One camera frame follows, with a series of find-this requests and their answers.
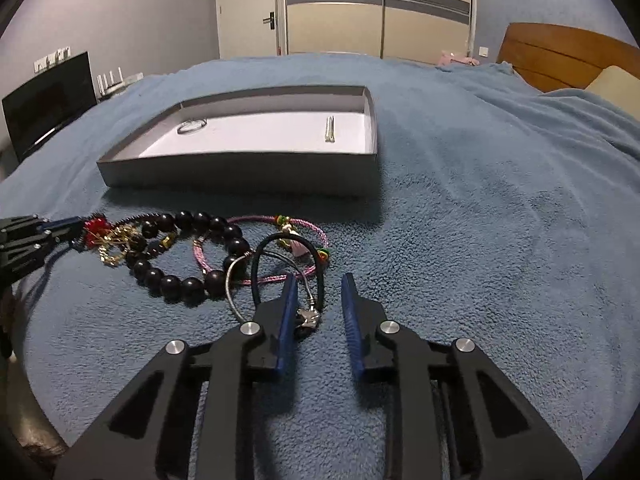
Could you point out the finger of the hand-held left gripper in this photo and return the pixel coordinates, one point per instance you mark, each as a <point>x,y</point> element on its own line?
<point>64,246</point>
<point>65,223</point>

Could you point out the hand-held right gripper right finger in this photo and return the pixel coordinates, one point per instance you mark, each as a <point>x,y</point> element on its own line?
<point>352,325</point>

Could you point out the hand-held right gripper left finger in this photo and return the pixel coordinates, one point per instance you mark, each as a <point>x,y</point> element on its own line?
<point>288,320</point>

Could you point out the grey cardboard box tray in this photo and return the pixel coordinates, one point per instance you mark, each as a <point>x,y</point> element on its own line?
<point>240,175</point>

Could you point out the black flat screen monitor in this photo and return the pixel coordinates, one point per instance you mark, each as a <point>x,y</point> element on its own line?
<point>45,105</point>

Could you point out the white router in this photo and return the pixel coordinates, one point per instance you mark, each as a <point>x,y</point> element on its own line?
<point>112,84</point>

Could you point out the blue fleece blanket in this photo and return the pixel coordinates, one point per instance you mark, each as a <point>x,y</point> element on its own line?
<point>475,210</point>

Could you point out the silver bar hair clip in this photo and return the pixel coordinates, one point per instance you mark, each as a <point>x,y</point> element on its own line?
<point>329,130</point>

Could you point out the white door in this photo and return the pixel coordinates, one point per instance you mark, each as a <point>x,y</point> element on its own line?
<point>245,5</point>

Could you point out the pink cloth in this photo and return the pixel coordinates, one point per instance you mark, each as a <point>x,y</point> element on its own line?
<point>457,58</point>

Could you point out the beige grey-striped wardrobe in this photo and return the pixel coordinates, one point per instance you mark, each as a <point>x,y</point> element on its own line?
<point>375,15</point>

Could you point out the wooden headboard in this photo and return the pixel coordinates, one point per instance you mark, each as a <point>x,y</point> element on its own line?
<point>550,55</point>

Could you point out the beige pillow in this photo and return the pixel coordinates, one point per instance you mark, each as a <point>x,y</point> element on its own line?
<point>617,90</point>

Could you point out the white wall sockets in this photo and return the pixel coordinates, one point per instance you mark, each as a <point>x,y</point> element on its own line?
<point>52,57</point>

